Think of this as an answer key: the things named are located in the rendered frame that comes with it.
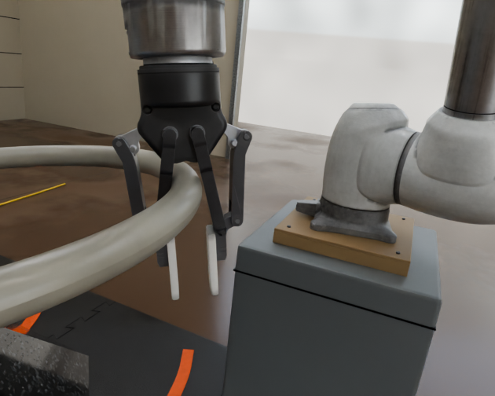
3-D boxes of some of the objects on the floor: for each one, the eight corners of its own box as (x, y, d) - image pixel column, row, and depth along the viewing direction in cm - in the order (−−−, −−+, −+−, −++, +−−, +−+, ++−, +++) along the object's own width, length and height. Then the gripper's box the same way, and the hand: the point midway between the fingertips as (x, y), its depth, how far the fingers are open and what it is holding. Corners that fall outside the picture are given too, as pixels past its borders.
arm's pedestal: (253, 397, 151) (280, 190, 127) (394, 454, 134) (456, 228, 110) (181, 526, 106) (203, 246, 82) (379, 636, 89) (478, 324, 65)
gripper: (257, 61, 43) (261, 268, 49) (92, 65, 40) (120, 283, 47) (275, 58, 36) (276, 299, 42) (75, 63, 33) (111, 320, 40)
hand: (192, 262), depth 44 cm, fingers closed on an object, 3 cm apart
